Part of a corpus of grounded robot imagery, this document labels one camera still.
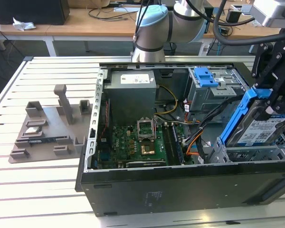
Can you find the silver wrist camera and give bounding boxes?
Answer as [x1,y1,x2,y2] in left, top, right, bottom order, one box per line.
[249,0,285,27]

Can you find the black computer tower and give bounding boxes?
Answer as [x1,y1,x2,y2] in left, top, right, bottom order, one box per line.
[0,0,71,26]

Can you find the blue plastic bay bracket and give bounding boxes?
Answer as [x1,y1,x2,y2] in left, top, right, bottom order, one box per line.
[194,67,219,89]

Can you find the hard disk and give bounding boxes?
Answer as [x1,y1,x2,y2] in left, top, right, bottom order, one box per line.
[219,87,285,147]

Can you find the blue RAM stick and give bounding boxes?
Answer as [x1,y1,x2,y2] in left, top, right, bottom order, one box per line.
[171,123,185,165]

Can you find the green motherboard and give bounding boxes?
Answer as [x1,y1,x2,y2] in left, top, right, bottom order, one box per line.
[95,122,195,170]

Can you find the black RAM slot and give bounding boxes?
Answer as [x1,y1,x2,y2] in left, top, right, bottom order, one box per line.
[168,123,180,165]
[161,123,173,165]
[165,123,176,165]

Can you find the tall grey metal disk bay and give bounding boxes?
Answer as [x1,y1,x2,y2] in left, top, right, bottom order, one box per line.
[188,67,251,115]

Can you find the crumpled white paper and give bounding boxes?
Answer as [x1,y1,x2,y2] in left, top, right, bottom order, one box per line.
[12,17,37,32]

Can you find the metal socket cover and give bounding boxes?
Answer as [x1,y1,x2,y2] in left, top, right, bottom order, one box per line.
[136,117,157,141]

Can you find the black wire bundle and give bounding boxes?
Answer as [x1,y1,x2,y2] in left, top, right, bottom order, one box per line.
[187,95,247,164]

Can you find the thin metal locking lever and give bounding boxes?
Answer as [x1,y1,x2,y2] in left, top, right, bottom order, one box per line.
[152,116,158,141]

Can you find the black graphics card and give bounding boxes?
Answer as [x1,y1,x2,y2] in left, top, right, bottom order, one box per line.
[118,159,168,168]

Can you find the grey power supply unit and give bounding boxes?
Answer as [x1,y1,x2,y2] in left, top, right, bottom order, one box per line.
[104,70,157,127]

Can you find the black open PC case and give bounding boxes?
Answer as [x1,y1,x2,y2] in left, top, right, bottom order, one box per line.
[75,60,285,217]

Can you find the dark labelled RAM stick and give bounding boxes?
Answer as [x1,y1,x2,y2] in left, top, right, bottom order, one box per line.
[15,136,70,145]

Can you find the yellow wire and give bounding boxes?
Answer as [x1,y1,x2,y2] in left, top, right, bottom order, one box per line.
[154,85,179,117]

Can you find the silver CPU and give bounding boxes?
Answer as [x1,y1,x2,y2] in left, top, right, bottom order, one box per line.
[24,126,43,135]

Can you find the wooden desk white legs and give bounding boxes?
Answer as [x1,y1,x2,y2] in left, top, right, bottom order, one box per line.
[0,23,54,57]
[46,7,285,57]

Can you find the black pen holder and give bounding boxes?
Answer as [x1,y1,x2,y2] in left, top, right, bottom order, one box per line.
[226,10,241,23]

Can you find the low grey metal disk bay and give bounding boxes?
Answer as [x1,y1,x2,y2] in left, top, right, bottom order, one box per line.
[207,136,285,164]

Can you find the grey parts rack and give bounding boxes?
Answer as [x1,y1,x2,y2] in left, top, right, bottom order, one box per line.
[9,84,94,164]

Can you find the red wire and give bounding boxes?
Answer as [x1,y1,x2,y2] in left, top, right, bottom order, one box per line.
[101,99,110,140]

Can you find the CPU socket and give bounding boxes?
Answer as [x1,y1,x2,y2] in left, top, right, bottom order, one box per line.
[140,142,157,155]

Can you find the thick black wrist cable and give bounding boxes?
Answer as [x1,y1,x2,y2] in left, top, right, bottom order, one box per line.
[213,0,285,47]

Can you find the orange wire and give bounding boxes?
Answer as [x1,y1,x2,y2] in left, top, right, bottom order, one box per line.
[185,140,206,157]

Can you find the small black box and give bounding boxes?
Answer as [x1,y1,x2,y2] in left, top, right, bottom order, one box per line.
[204,6,215,34]

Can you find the silver tray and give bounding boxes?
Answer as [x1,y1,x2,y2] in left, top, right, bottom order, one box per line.
[230,4,252,15]

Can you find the white power strip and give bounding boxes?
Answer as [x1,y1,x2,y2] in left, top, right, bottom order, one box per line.
[200,44,210,57]

